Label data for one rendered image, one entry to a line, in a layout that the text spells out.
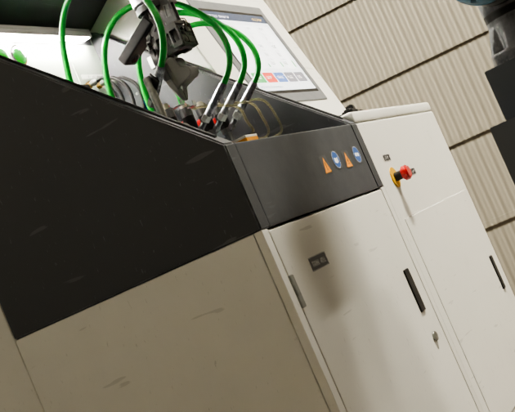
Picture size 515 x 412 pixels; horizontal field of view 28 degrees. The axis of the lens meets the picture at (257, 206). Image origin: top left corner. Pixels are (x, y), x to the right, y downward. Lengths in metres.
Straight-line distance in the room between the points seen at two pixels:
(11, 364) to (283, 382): 0.57
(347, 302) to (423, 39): 3.49
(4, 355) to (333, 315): 0.65
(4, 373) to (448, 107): 3.60
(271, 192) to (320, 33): 3.66
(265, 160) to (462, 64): 3.49
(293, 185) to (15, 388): 0.67
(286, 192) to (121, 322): 0.39
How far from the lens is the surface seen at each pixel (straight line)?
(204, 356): 1.84
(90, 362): 1.96
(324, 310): 1.84
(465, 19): 5.31
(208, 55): 2.58
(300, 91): 2.91
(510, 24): 1.99
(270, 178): 1.85
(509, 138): 1.93
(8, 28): 2.35
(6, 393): 2.10
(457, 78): 5.29
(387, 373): 1.99
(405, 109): 2.82
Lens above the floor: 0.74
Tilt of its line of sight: 3 degrees up
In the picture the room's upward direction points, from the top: 23 degrees counter-clockwise
